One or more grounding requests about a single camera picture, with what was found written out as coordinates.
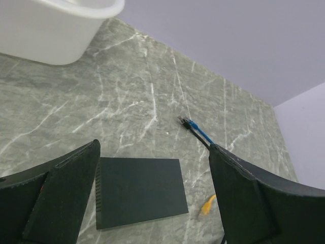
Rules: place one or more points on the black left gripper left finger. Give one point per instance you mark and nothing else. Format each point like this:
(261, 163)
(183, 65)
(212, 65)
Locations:
(47, 203)

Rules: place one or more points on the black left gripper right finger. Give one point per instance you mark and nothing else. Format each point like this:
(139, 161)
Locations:
(257, 206)

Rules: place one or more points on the black network switch box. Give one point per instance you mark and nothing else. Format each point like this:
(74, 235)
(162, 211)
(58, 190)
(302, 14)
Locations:
(134, 190)

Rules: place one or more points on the white plastic tub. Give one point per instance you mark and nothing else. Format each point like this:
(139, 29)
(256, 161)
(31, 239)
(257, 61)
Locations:
(52, 32)

